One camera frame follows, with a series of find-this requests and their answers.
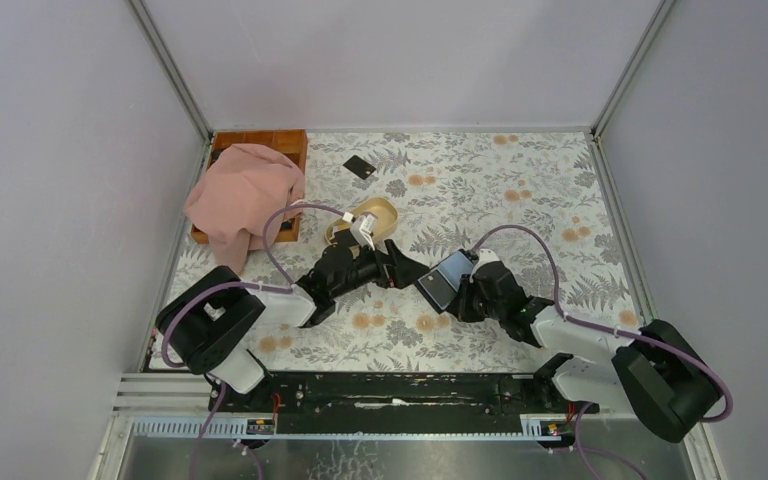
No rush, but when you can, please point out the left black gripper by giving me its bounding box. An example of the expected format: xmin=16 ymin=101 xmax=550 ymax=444
xmin=330 ymin=238 xmax=428 ymax=301

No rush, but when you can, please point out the black card holder wallet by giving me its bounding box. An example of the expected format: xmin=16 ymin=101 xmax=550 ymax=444
xmin=430 ymin=249 xmax=473 ymax=294

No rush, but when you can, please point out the black credit card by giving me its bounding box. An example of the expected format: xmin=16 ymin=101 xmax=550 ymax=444
xmin=415 ymin=269 xmax=457 ymax=313
xmin=342 ymin=155 xmax=376 ymax=180

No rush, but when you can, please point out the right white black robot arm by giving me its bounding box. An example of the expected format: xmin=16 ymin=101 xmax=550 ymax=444
xmin=446 ymin=257 xmax=725 ymax=443

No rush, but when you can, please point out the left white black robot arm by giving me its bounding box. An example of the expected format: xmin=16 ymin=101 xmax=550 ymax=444
xmin=155 ymin=240 xmax=430 ymax=411

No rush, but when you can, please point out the beige oval tray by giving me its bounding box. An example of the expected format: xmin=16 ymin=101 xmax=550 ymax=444
xmin=325 ymin=197 xmax=399 ymax=247

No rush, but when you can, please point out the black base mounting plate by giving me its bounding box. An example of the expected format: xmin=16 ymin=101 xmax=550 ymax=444
xmin=208 ymin=371 xmax=585 ymax=432

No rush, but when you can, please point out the wooden compartment box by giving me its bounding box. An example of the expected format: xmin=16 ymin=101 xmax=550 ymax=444
xmin=190 ymin=129 xmax=308 ymax=245

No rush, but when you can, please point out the pink cloth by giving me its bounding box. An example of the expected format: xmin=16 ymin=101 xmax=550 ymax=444
xmin=184 ymin=144 xmax=305 ymax=273

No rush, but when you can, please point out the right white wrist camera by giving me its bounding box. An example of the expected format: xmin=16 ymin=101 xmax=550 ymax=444
xmin=468 ymin=248 xmax=500 ymax=270

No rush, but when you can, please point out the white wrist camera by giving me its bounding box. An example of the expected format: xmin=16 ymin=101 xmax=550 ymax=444
xmin=342 ymin=212 xmax=378 ymax=248
xmin=468 ymin=248 xmax=500 ymax=270

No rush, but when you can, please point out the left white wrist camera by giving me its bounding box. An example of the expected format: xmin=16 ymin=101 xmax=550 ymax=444
xmin=342 ymin=212 xmax=378 ymax=248

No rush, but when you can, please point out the aluminium front rail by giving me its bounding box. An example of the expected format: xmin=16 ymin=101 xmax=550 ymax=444
xmin=133 ymin=416 xmax=572 ymax=445

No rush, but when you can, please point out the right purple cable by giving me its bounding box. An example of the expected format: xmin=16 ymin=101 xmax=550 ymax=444
xmin=470 ymin=223 xmax=735 ymax=424

